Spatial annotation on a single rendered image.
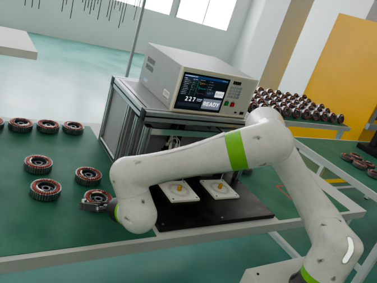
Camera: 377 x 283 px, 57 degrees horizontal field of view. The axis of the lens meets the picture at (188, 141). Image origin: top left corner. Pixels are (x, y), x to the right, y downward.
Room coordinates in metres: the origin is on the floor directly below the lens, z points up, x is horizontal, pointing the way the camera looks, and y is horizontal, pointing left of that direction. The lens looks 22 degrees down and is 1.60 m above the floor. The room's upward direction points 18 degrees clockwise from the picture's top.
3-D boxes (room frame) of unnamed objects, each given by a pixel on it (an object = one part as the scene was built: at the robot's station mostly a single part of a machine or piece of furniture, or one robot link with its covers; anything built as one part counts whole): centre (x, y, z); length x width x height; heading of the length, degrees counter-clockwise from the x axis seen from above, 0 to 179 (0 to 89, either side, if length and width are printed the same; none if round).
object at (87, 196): (1.16, 0.27, 0.77); 0.11 x 0.11 x 0.04
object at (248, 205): (1.49, -0.12, 0.76); 0.64 x 0.47 x 0.02; 127
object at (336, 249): (0.95, -0.54, 1.01); 0.16 x 0.13 x 0.19; 2
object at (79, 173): (1.30, 0.36, 0.77); 0.11 x 0.11 x 0.04
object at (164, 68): (1.75, 0.06, 1.22); 0.44 x 0.39 x 0.20; 127
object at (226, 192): (1.56, -0.22, 0.78); 0.15 x 0.15 x 0.01; 37
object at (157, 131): (1.56, -0.06, 1.03); 0.62 x 0.01 x 0.03; 127
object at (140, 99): (1.74, 0.07, 1.09); 0.68 x 0.44 x 0.05; 127
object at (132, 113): (1.68, 0.03, 0.92); 0.66 x 0.01 x 0.30; 127
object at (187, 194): (1.41, -0.03, 0.78); 0.15 x 0.15 x 0.01; 37
